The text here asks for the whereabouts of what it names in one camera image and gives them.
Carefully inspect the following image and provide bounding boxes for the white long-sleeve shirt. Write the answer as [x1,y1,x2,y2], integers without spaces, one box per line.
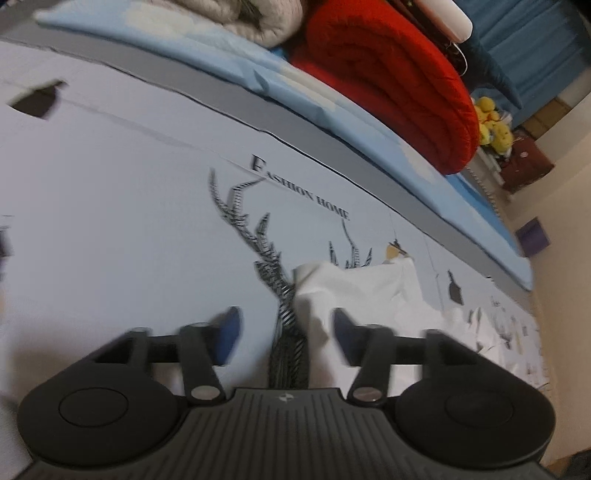
[294,257,549,392]

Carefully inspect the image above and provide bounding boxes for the grey printed bed sheet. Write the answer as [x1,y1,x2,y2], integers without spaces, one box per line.
[1,3,556,479]

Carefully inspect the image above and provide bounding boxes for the purple paper bag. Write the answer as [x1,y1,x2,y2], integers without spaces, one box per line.
[516,217,551,257]

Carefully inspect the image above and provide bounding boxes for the yellow plush toys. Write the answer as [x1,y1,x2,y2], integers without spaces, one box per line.
[474,96,514,157]

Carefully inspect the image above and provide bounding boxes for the red folded blanket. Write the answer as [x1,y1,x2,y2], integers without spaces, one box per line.
[290,1,480,175]

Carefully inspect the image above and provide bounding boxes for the dark teal plush shark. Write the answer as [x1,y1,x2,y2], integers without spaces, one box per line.
[459,31,523,109]

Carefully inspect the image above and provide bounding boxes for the cream folded quilt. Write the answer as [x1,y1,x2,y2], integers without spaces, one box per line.
[151,0,308,49]

